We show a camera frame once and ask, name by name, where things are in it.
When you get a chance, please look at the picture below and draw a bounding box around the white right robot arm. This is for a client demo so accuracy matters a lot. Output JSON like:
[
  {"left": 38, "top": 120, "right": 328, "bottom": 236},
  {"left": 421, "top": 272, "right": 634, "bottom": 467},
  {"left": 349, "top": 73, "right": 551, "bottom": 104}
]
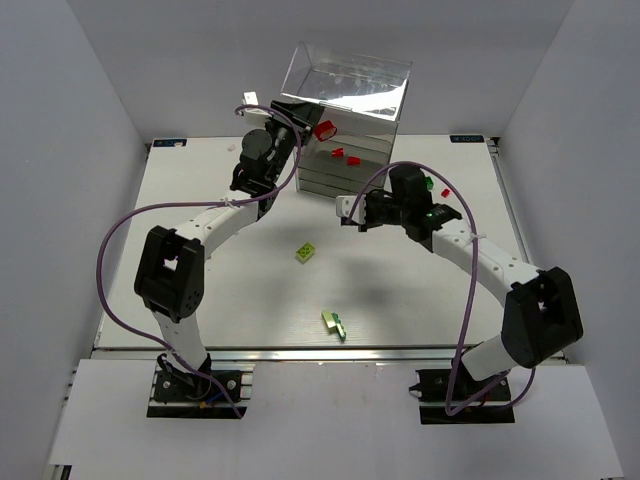
[{"left": 336, "top": 162, "right": 584, "bottom": 382}]

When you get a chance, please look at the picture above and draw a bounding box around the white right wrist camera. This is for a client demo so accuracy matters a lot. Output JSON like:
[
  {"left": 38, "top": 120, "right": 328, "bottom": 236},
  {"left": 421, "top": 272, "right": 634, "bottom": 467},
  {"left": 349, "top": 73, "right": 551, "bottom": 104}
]
[{"left": 335, "top": 195, "right": 366, "bottom": 226}]

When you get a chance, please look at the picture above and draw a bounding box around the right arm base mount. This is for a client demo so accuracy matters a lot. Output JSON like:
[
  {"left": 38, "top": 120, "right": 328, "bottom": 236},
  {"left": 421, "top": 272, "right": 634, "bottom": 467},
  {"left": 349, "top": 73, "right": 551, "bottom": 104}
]
[{"left": 407, "top": 367, "right": 516, "bottom": 427}]

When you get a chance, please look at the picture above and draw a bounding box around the large red lego piece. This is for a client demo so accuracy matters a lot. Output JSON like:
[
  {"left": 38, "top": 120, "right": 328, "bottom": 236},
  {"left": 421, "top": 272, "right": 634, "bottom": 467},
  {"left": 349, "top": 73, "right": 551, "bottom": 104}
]
[{"left": 313, "top": 120, "right": 337, "bottom": 142}]

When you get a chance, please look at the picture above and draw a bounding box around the aluminium table front rail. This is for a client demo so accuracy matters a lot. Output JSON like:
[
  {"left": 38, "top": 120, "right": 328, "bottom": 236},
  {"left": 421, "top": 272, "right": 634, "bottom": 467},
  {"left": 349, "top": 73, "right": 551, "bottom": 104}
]
[{"left": 90, "top": 347, "right": 455, "bottom": 363}]

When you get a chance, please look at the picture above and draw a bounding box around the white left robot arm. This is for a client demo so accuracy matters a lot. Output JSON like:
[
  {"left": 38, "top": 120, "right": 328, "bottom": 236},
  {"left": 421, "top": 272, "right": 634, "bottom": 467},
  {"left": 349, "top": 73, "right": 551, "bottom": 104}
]
[{"left": 134, "top": 101, "right": 324, "bottom": 398}]

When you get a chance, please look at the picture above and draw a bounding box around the purple cable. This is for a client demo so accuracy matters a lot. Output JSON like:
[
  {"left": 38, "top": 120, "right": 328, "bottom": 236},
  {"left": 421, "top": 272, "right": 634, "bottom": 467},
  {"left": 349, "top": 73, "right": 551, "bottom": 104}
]
[
  {"left": 95, "top": 104, "right": 304, "bottom": 419},
  {"left": 344, "top": 160, "right": 537, "bottom": 417}
]

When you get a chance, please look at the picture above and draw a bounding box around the blue label right corner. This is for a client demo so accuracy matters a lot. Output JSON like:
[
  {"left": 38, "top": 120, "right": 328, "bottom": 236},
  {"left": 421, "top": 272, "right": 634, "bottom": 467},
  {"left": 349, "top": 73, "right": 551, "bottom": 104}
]
[{"left": 449, "top": 135, "right": 485, "bottom": 144}]

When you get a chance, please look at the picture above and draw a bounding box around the lime green lego brick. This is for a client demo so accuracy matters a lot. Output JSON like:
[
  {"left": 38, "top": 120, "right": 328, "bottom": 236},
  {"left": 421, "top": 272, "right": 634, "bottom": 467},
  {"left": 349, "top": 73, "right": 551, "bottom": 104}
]
[{"left": 295, "top": 242, "right": 316, "bottom": 264}]

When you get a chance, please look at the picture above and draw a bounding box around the light green lego assembly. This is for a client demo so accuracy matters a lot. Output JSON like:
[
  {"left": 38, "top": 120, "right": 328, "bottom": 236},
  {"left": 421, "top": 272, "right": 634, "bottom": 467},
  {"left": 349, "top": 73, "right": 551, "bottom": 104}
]
[{"left": 321, "top": 310, "right": 347, "bottom": 342}]

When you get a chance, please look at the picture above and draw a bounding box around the clear drawer container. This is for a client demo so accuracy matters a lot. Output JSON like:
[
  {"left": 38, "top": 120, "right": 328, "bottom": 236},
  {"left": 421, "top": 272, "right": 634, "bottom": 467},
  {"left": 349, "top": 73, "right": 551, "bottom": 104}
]
[{"left": 281, "top": 42, "right": 412, "bottom": 198}]

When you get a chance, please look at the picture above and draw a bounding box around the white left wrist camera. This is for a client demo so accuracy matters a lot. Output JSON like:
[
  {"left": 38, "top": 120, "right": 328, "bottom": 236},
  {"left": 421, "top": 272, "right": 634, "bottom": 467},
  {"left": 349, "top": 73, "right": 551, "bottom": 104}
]
[{"left": 238, "top": 91, "right": 272, "bottom": 128}]

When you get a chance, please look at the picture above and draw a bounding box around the blue label corner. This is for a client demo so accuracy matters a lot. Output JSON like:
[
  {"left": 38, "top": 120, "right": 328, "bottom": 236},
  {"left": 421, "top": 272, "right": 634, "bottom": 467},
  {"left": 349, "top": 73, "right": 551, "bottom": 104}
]
[
  {"left": 449, "top": 135, "right": 485, "bottom": 144},
  {"left": 152, "top": 138, "right": 187, "bottom": 148}
]

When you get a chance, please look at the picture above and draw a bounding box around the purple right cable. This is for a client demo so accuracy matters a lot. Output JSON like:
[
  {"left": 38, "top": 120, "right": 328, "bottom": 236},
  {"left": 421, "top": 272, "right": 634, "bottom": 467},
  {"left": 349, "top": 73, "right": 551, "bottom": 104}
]
[{"left": 344, "top": 160, "right": 537, "bottom": 417}]

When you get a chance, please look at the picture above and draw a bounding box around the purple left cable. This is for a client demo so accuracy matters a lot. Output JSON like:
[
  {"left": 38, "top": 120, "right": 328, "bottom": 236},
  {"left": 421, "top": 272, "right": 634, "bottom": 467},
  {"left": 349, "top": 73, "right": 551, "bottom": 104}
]
[{"left": 95, "top": 104, "right": 304, "bottom": 419}]

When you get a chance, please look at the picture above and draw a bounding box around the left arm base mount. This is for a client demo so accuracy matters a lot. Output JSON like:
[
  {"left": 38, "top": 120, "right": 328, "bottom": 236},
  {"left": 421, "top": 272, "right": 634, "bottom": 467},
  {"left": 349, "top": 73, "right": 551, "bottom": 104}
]
[{"left": 146, "top": 354, "right": 253, "bottom": 420}]

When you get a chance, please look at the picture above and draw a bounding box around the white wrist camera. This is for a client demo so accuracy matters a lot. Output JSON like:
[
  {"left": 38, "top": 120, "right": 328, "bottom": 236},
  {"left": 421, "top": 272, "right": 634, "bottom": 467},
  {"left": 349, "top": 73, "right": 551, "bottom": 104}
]
[
  {"left": 238, "top": 91, "right": 272, "bottom": 128},
  {"left": 335, "top": 195, "right": 366, "bottom": 226}
]

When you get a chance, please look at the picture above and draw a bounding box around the blue label left corner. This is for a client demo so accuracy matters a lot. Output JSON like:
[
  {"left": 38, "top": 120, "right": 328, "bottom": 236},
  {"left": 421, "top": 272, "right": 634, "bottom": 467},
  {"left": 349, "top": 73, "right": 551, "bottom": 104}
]
[{"left": 152, "top": 138, "right": 187, "bottom": 148}]

